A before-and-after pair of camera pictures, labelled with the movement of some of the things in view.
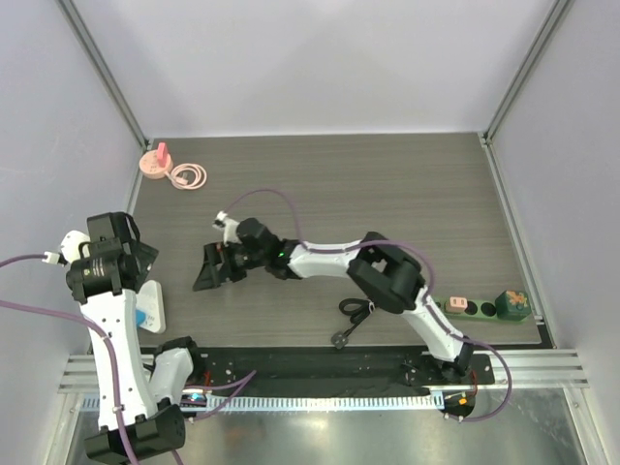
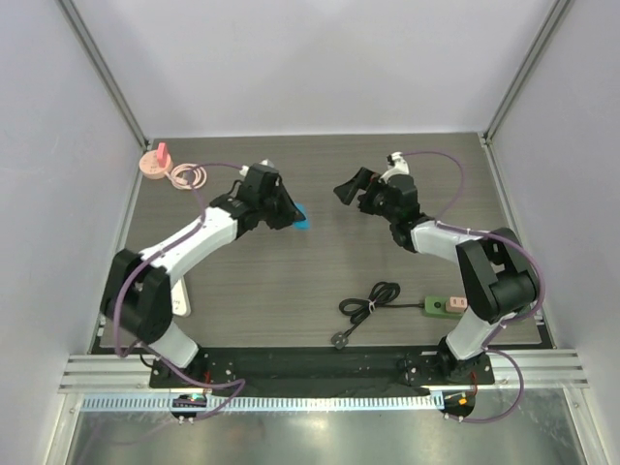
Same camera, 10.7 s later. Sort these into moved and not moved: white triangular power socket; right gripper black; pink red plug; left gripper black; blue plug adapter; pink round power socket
Moved: white triangular power socket; left gripper black; blue plug adapter; right gripper black
Not moved: pink round power socket; pink red plug
